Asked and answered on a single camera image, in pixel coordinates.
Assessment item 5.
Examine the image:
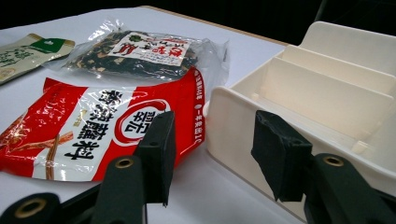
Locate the cardboard box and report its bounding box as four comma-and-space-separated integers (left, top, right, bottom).
204, 21, 396, 224

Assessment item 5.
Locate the beige packet with green label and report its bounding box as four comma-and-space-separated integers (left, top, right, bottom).
0, 33, 77, 86

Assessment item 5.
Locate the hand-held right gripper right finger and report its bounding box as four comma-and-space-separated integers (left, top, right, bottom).
250, 109, 314, 203

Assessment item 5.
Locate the clear dried seaweed mix packet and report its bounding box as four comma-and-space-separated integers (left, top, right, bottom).
43, 18, 231, 91

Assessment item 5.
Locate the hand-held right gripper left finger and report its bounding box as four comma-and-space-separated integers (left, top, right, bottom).
134, 110, 177, 207

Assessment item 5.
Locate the white table sheet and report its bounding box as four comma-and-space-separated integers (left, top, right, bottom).
0, 6, 307, 224

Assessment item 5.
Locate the red seasoning packet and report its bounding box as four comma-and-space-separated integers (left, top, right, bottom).
0, 66, 207, 183

